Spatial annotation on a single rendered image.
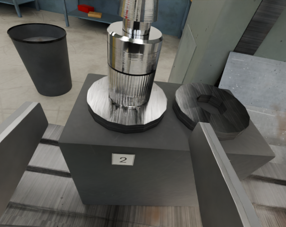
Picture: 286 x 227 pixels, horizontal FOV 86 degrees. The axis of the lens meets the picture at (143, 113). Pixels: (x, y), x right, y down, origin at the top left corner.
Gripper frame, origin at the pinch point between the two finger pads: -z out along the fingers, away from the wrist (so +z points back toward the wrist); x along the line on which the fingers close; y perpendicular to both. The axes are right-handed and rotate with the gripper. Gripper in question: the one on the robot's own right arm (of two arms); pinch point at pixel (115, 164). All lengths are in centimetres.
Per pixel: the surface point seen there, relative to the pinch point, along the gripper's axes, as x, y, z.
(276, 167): -37.9, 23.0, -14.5
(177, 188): -8.5, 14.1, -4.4
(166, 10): -58, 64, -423
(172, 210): -10.3, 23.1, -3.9
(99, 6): 98, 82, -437
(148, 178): -3.8, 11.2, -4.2
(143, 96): -1.6, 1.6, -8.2
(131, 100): -0.5, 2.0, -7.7
